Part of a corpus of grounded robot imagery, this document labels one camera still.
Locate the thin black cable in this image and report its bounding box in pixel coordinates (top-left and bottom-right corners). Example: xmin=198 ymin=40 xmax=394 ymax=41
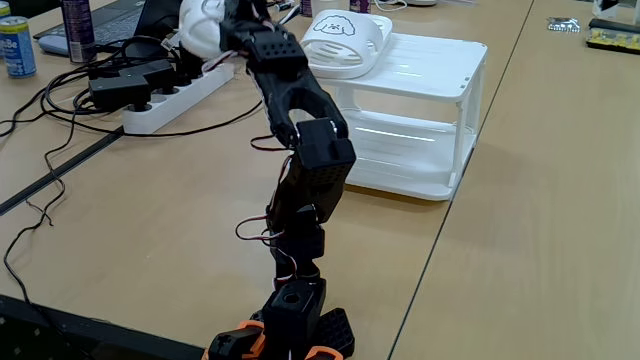
xmin=2 ymin=89 xmax=81 ymax=307

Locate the white power strip cable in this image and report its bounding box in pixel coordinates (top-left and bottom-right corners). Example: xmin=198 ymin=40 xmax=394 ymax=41
xmin=277 ymin=3 xmax=302 ymax=26

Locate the silver foil packet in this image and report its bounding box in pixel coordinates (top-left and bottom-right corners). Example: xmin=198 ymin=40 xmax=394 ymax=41
xmin=546 ymin=16 xmax=583 ymax=34

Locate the white power strip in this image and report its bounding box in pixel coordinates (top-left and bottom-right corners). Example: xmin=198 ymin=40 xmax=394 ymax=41
xmin=121 ymin=59 xmax=236 ymax=135

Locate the black power adapter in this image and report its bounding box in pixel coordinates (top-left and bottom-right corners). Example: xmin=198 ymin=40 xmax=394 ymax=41
xmin=87 ymin=74 xmax=152 ymax=113

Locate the dark laptop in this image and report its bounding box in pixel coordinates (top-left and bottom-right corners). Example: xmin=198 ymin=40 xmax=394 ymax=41
xmin=32 ymin=0 xmax=186 ymax=51

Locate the tall purple drink can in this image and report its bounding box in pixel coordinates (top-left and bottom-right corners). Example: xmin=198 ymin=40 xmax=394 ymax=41
xmin=60 ymin=0 xmax=98 ymax=65

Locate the black adapter with green light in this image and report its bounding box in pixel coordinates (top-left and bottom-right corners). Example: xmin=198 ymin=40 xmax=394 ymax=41
xmin=117 ymin=58 xmax=177 ymax=95

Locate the black and yellow box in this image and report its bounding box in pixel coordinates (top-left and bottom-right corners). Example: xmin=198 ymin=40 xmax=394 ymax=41
xmin=585 ymin=18 xmax=640 ymax=55

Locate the white slipper with dog print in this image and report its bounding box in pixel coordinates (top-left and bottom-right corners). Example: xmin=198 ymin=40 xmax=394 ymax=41
xmin=299 ymin=10 xmax=396 ymax=80
xmin=178 ymin=0 xmax=227 ymax=60

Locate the long black looped cable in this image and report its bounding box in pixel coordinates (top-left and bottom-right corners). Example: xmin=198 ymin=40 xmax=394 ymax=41
xmin=42 ymin=59 xmax=265 ymax=139

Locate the black power plug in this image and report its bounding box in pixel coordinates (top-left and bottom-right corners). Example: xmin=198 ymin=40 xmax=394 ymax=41
xmin=177 ymin=45 xmax=205 ymax=81

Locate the grey computer mouse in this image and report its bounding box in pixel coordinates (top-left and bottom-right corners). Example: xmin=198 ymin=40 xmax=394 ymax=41
xmin=37 ymin=33 xmax=71 ymax=57

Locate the white two-tier shoe rack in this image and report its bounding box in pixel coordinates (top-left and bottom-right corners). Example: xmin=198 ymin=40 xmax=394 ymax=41
xmin=284 ymin=30 xmax=489 ymax=202

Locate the white coiled cable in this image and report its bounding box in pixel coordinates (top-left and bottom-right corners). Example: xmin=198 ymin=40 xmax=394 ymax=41
xmin=373 ymin=0 xmax=409 ymax=14

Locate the white and black device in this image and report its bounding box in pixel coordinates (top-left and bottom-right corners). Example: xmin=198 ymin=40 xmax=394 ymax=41
xmin=591 ymin=0 xmax=640 ymax=25

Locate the blue drink can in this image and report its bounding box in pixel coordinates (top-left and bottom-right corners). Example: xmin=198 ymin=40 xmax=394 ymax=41
xmin=0 ymin=15 xmax=38 ymax=80

